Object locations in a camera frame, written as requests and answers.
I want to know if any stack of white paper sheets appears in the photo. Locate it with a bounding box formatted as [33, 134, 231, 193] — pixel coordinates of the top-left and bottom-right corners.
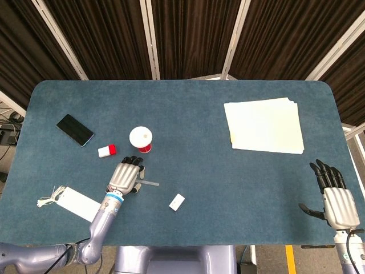
[223, 97, 305, 155]

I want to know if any blue felt table mat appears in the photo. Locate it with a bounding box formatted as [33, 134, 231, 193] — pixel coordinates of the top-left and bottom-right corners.
[2, 79, 363, 247]

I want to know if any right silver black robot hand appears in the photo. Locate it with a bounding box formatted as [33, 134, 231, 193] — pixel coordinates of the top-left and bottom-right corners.
[298, 159, 360, 231]

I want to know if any dark brown curtain panel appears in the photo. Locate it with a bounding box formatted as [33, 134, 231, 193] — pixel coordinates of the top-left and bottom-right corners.
[230, 0, 365, 80]
[151, 0, 243, 80]
[0, 0, 81, 110]
[45, 0, 153, 80]
[316, 31, 365, 127]

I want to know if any red cup with white lid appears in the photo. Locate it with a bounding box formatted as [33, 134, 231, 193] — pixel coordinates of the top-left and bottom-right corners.
[128, 126, 153, 154]

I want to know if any small white box red cap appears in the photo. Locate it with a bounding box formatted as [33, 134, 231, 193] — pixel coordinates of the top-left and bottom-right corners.
[98, 144, 117, 158]

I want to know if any black smartphone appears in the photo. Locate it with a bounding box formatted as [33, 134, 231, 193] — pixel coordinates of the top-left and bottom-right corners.
[55, 114, 95, 147]

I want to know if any white card tag with strings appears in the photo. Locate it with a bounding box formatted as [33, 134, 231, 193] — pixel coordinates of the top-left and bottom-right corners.
[36, 184, 102, 223]

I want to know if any black power adapter box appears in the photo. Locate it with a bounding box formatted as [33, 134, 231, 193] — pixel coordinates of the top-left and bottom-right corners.
[238, 263, 259, 274]

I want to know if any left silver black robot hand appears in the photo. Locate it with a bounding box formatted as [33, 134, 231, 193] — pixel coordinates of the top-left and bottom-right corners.
[106, 155, 147, 198]

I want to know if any small white rectangular block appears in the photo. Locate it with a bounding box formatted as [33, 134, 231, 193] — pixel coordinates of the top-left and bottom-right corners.
[168, 193, 185, 212]

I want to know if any lavender robot torso base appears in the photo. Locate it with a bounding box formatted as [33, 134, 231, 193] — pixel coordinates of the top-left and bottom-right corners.
[113, 245, 238, 274]

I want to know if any clear plastic strip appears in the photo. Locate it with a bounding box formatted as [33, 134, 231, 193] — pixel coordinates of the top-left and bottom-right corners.
[136, 179, 160, 188]

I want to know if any white partition frame post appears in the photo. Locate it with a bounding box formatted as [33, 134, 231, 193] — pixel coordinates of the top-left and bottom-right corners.
[221, 0, 252, 80]
[304, 17, 365, 81]
[31, 0, 89, 80]
[0, 90, 27, 117]
[341, 123, 365, 140]
[139, 0, 161, 80]

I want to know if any black cable bundle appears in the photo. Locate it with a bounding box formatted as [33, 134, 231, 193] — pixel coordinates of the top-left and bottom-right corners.
[8, 111, 25, 124]

